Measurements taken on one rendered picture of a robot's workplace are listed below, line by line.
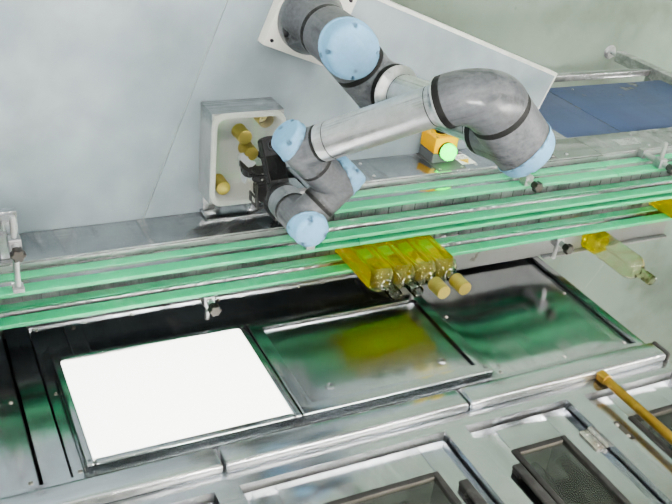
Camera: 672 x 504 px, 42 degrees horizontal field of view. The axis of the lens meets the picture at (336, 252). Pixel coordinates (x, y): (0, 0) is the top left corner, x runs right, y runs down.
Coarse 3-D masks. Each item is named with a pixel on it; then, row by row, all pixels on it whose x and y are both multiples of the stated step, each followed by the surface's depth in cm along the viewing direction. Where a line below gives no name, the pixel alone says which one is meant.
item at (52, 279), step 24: (528, 216) 230; (264, 240) 204; (288, 240) 206; (360, 240) 209; (384, 240) 211; (96, 264) 188; (120, 264) 189; (144, 264) 190; (168, 264) 191; (192, 264) 192; (216, 264) 193; (0, 288) 176; (48, 288) 178; (72, 288) 180
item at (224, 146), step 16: (240, 112) 192; (256, 112) 193; (272, 112) 195; (224, 128) 200; (256, 128) 203; (272, 128) 202; (224, 144) 202; (256, 144) 205; (224, 160) 204; (256, 160) 208; (224, 176) 206; (240, 176) 208; (240, 192) 205
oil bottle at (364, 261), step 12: (336, 252) 216; (348, 252) 210; (360, 252) 207; (372, 252) 207; (348, 264) 211; (360, 264) 205; (372, 264) 202; (384, 264) 203; (360, 276) 206; (372, 276) 200; (384, 276) 200; (372, 288) 202
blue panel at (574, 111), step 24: (552, 96) 288; (576, 96) 290; (600, 96) 293; (624, 96) 296; (648, 96) 298; (552, 120) 268; (576, 120) 270; (600, 120) 273; (624, 120) 275; (648, 120) 277
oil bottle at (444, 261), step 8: (416, 240) 215; (424, 240) 215; (432, 240) 216; (424, 248) 212; (432, 248) 212; (440, 248) 213; (432, 256) 209; (440, 256) 209; (448, 256) 210; (440, 264) 207; (448, 264) 207; (456, 264) 209; (440, 272) 207
